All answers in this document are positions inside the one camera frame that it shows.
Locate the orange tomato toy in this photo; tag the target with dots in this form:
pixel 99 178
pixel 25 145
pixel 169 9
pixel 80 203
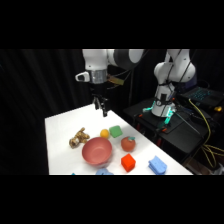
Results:
pixel 128 144

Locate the red cube block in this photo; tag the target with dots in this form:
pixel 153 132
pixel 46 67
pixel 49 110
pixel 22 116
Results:
pixel 128 162

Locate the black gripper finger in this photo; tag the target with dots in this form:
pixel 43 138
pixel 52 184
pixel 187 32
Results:
pixel 97 103
pixel 105 108

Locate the black curtain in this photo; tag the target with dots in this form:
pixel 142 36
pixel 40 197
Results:
pixel 36 100

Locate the brown teddy bear toy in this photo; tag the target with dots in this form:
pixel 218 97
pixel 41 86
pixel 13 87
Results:
pixel 78 137

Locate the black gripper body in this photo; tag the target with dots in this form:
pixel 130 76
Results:
pixel 98 89

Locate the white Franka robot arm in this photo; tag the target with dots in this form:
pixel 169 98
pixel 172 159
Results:
pixel 96 61

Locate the black robot stand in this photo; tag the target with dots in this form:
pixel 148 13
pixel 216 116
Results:
pixel 180 133

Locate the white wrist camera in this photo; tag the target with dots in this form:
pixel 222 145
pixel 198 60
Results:
pixel 82 77

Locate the pink bowl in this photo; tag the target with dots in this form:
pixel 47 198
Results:
pixel 96 151

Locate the blue ridged block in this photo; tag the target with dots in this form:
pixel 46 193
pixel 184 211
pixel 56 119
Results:
pixel 157 165

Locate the black laptop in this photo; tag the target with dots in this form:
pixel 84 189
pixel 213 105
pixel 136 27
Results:
pixel 201 95

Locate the yellow ball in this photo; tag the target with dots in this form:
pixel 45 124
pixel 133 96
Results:
pixel 104 133

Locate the small yellow object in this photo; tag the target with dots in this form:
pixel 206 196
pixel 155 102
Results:
pixel 218 108

